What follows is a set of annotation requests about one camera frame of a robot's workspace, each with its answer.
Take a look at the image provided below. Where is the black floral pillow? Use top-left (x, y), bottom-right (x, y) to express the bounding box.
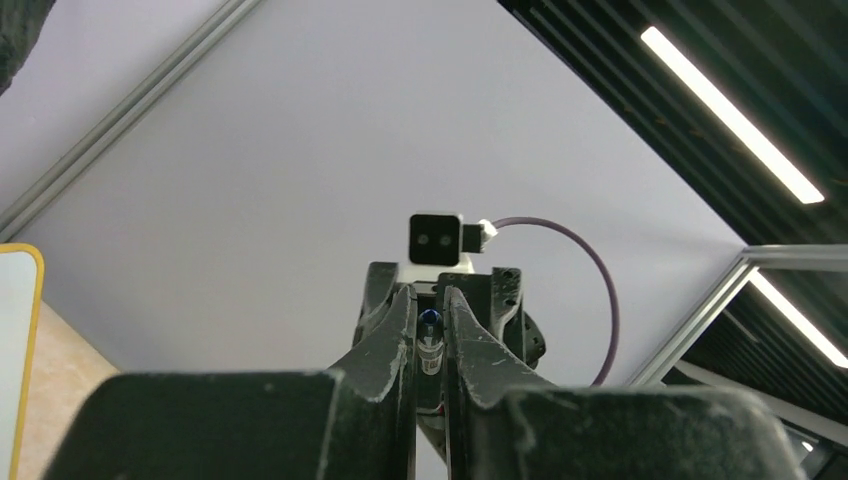
top-left (1, 0), bottom-right (56, 94)

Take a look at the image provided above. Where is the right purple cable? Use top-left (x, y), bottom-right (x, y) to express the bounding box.
top-left (493, 216), bottom-right (621, 388)

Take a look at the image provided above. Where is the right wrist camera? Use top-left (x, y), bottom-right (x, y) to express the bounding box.
top-left (398, 212), bottom-right (497, 283)

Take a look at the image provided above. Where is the whiteboard marker pen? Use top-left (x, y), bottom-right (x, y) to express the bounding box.
top-left (416, 309), bottom-right (444, 376)

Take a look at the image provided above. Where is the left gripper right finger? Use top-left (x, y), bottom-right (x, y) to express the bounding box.
top-left (443, 286), bottom-right (805, 479)

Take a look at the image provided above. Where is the ceiling light strip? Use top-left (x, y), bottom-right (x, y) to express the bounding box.
top-left (640, 26), bottom-right (825, 205)
top-left (748, 270), bottom-right (847, 369)

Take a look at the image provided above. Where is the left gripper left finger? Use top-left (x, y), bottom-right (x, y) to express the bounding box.
top-left (45, 287), bottom-right (417, 479)

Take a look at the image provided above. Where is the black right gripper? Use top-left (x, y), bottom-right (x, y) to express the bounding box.
top-left (351, 261), bottom-right (548, 465)

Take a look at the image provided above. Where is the yellow-framed whiteboard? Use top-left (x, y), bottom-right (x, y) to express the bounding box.
top-left (1, 243), bottom-right (45, 479)

